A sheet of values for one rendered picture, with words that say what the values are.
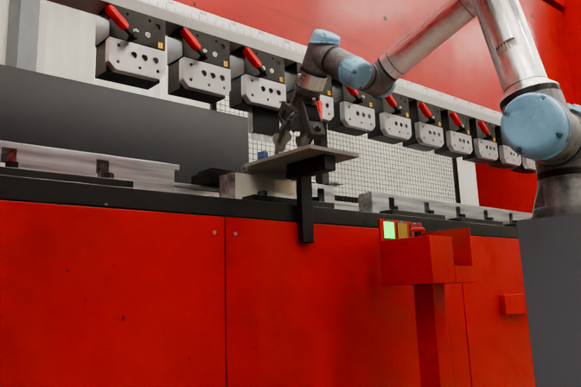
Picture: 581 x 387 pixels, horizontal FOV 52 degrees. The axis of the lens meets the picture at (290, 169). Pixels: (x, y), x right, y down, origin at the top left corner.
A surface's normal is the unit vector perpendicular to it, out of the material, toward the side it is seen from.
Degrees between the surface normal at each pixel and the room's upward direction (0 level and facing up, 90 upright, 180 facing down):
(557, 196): 73
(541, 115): 97
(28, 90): 90
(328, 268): 90
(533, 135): 97
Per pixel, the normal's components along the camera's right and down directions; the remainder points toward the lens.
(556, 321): -0.56, -0.15
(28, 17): 0.83, -0.14
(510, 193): -0.75, -0.11
